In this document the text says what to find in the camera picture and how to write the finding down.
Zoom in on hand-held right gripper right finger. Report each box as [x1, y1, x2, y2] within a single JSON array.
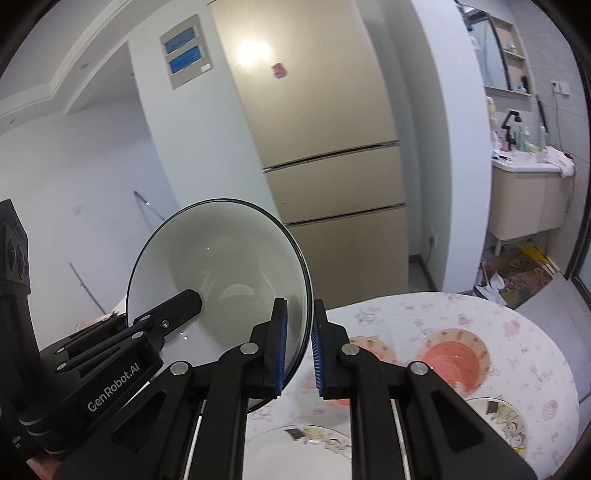
[[311, 299, 539, 480]]

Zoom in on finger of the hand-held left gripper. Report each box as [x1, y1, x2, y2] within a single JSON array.
[[124, 289, 203, 354], [69, 313, 130, 344]]

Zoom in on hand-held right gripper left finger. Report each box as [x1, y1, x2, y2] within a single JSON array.
[[52, 298, 289, 480]]

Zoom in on plain white bowl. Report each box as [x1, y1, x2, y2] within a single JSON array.
[[126, 198, 315, 414]]

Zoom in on cartoon print white bowl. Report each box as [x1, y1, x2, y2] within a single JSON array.
[[245, 424, 354, 480], [464, 397, 529, 460]]

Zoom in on thin metal pole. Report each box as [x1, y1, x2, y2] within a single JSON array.
[[69, 263, 105, 315], [133, 190, 163, 228]]

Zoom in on white crumpled paper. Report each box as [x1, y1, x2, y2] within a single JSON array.
[[475, 272, 506, 303]]

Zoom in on pink printed white tablecloth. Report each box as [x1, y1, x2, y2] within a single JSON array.
[[242, 292, 580, 480]]

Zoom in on printed floor mat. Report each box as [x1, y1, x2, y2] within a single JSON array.
[[480, 244, 561, 308]]

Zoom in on beige refrigerator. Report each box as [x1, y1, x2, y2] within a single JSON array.
[[206, 0, 410, 305]]

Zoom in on beige vanity cabinet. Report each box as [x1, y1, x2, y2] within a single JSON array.
[[489, 154, 575, 257]]

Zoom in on cream plush figure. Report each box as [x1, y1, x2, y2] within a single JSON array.
[[485, 97, 502, 148]]

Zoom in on black faucet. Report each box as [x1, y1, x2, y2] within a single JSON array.
[[502, 110, 522, 144]]

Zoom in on pink towel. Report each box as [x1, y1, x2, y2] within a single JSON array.
[[541, 147, 577, 178]]

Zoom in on black framed bathroom mirror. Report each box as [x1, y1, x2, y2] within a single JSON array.
[[455, 0, 513, 92]]

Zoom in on grey wall panel blue labels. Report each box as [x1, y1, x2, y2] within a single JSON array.
[[159, 13, 217, 90]]

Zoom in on beige wall shelf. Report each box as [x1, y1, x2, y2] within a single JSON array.
[[488, 13, 533, 97]]

